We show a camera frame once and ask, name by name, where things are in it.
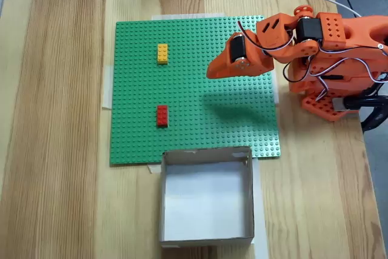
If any green lego baseplate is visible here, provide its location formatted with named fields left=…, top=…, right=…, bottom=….
left=109, top=15, right=283, bottom=166

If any cardboard box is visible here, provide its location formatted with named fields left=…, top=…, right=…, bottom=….
left=159, top=146, right=255, bottom=249

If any long white tape strip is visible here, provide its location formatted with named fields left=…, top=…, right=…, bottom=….
left=250, top=158, right=270, bottom=259

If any short white tape strip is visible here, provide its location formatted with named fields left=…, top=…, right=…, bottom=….
left=270, top=72, right=280, bottom=106
left=102, top=65, right=113, bottom=110

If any black table clamp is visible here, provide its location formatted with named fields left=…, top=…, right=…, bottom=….
left=332, top=87, right=388, bottom=134

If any yellow lego block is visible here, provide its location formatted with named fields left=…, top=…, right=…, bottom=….
left=156, top=43, right=169, bottom=65

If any wide white tape strip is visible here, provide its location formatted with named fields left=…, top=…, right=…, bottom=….
left=151, top=13, right=226, bottom=22

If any red lego block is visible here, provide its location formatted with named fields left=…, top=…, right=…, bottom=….
left=156, top=104, right=169, bottom=129

